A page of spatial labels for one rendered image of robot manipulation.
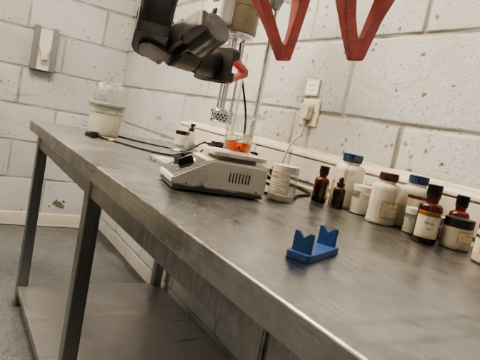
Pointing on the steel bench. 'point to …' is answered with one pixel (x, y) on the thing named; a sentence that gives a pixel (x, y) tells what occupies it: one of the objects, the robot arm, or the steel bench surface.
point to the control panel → (183, 167)
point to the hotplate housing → (221, 177)
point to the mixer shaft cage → (221, 115)
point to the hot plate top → (233, 154)
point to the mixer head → (237, 18)
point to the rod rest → (306, 253)
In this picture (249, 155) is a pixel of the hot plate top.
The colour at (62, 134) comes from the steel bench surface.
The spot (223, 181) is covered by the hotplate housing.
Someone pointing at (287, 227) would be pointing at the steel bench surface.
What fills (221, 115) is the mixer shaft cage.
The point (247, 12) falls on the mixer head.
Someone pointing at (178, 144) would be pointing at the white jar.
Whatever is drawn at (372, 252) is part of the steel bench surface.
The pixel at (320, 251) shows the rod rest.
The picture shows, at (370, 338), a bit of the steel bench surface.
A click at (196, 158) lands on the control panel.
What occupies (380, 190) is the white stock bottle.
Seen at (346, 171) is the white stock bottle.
